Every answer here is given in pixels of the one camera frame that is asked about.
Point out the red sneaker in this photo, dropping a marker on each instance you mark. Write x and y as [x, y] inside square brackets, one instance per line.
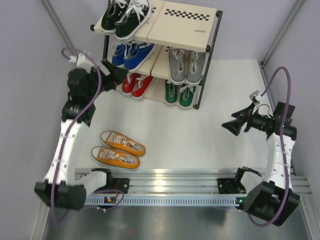
[141, 86]
[129, 83]

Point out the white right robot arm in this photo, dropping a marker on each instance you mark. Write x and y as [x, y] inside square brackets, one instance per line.
[270, 196]

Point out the blue sneaker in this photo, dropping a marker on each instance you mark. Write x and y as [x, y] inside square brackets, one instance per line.
[119, 51]
[140, 53]

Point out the orange sneaker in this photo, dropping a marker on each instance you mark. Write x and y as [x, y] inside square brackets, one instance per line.
[121, 142]
[115, 158]

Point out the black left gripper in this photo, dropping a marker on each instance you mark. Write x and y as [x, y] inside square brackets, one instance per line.
[117, 74]

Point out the black sneaker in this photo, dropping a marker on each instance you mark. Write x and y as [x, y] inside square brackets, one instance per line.
[136, 15]
[116, 9]

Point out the green sneaker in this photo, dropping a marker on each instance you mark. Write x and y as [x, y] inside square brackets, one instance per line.
[187, 95]
[171, 93]

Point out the grey sneaker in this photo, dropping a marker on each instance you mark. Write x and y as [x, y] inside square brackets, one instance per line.
[196, 62]
[176, 61]

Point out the aluminium mounting rail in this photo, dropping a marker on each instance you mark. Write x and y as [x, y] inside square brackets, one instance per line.
[103, 188]

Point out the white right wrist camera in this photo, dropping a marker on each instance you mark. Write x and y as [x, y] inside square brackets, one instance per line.
[257, 98]

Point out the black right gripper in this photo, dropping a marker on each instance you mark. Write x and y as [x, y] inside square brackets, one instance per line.
[235, 126]

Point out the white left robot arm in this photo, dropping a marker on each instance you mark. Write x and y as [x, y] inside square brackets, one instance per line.
[70, 130]

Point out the beige three-tier shoe shelf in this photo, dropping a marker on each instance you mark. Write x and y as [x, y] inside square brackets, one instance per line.
[172, 25]

